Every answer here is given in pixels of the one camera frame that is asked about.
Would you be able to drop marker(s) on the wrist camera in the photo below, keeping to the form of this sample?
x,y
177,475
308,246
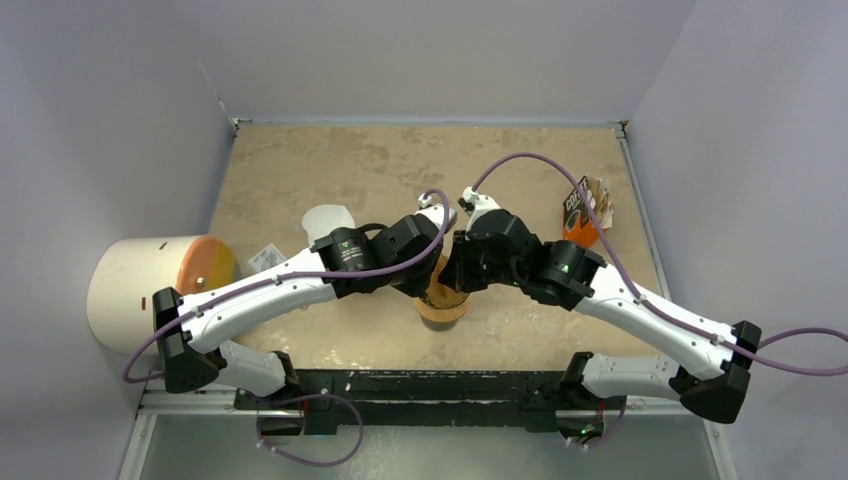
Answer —
x,y
438,214
482,211

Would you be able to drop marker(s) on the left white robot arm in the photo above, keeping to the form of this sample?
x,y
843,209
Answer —
x,y
195,332

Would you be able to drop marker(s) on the white cylinder with orange lid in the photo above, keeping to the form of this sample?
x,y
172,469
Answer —
x,y
119,299

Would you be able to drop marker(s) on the white paper coffee filter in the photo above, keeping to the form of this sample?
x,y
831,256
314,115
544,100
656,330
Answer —
x,y
321,220

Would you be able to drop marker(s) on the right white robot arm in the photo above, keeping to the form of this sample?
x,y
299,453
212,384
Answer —
x,y
700,363

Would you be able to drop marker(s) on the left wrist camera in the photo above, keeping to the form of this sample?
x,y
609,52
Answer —
x,y
438,214

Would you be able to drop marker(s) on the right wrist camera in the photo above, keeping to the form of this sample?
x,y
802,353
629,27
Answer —
x,y
482,211

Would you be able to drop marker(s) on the coffee filter package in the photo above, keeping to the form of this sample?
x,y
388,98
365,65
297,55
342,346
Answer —
x,y
578,226

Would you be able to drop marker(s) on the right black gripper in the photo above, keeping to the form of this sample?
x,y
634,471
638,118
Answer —
x,y
465,271

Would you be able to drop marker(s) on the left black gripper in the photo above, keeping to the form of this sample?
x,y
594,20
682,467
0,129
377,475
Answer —
x,y
417,288

